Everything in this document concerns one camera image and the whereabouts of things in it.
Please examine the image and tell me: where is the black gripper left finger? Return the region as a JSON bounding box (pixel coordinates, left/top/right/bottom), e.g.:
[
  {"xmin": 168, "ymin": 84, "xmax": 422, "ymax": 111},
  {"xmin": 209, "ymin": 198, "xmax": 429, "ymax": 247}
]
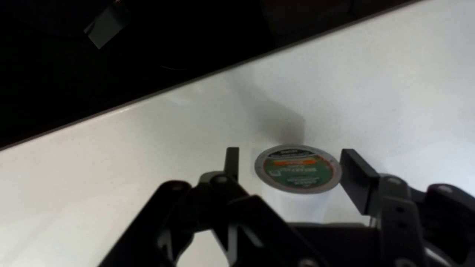
[{"xmin": 98, "ymin": 146, "xmax": 318, "ymax": 267}]

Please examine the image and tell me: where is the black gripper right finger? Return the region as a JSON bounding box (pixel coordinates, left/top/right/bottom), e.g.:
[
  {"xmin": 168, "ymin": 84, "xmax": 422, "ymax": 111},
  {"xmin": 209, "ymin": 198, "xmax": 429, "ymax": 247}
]
[{"xmin": 340, "ymin": 148, "xmax": 475, "ymax": 267}]

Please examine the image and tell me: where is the white coffee pod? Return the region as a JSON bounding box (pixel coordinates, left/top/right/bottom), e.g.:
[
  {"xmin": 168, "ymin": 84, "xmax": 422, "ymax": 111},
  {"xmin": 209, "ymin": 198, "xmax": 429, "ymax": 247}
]
[{"xmin": 254, "ymin": 143, "xmax": 343, "ymax": 194}]

